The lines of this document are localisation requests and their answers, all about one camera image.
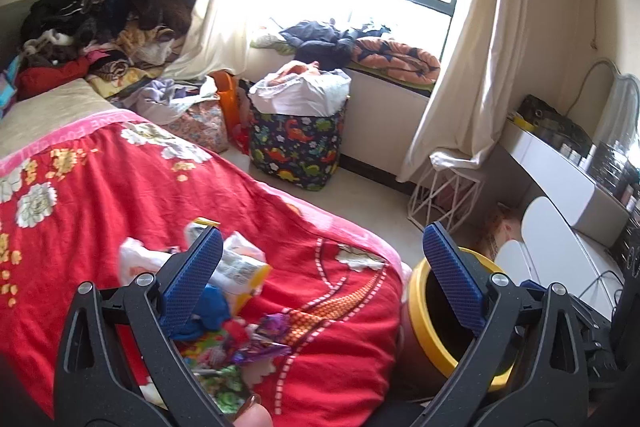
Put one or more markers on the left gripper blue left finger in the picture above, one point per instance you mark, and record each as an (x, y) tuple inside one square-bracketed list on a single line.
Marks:
[(184, 278)]

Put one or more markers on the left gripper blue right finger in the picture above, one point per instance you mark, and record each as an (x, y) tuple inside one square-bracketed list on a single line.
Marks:
[(460, 275)]

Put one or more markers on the blue wrapper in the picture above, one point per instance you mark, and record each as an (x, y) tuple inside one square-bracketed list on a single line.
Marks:
[(210, 312)]

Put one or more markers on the white plastic bag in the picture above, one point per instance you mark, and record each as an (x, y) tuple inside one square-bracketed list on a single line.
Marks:
[(134, 259)]

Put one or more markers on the yellow white snack bag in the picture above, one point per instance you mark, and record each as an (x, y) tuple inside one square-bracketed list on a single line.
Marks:
[(241, 271)]

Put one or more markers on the green black snack wrapper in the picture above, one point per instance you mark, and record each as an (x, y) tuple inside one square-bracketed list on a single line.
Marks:
[(208, 359)]

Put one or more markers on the purple candy wrapper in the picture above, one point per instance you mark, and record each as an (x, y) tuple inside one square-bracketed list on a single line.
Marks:
[(265, 340)]

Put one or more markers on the yellow rim trash bin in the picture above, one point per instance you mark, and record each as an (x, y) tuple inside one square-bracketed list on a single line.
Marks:
[(431, 341)]

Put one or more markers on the left hand painted nails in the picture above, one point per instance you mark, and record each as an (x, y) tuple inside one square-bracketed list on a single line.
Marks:
[(253, 414)]

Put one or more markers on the red floral blanket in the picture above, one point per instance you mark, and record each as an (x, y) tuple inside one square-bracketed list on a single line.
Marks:
[(69, 200)]

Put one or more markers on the white dressing table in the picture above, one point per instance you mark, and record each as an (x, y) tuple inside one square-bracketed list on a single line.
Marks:
[(584, 205)]

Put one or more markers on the cream curtain right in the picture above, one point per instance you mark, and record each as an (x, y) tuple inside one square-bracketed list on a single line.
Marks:
[(466, 111)]

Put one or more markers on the dark green bag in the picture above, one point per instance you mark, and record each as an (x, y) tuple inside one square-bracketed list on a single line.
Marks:
[(553, 128)]

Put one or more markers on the floral fabric bag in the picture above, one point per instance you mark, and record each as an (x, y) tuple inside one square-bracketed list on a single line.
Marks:
[(202, 124)]

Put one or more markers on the cosmetics organizer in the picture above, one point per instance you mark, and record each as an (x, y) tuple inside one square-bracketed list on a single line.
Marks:
[(613, 172)]

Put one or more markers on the dinosaur print laundry basket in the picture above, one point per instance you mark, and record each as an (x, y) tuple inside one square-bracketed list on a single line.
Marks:
[(301, 150)]

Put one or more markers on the lavender white clothes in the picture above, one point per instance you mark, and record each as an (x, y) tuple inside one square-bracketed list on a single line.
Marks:
[(163, 101)]

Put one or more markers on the orange patterned quilt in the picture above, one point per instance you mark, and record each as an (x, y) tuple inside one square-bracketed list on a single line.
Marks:
[(397, 60)]

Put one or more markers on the orange plastic item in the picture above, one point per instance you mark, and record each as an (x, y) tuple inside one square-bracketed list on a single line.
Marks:
[(226, 90)]

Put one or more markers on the vanity mirror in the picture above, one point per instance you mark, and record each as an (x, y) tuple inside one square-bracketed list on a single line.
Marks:
[(618, 114)]

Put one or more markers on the beige bed sheet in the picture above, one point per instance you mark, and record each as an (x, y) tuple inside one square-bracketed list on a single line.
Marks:
[(32, 119)]

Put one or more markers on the white clothes in basket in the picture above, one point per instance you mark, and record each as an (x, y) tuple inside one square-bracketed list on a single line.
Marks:
[(301, 89)]

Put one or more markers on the dark blue clothes on sill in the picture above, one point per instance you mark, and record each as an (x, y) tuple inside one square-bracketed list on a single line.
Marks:
[(328, 46)]

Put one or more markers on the pile of dark clothes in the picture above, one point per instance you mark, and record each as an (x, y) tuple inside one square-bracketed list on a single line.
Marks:
[(110, 43)]

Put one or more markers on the white wire side table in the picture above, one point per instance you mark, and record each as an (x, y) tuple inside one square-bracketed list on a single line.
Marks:
[(446, 192)]

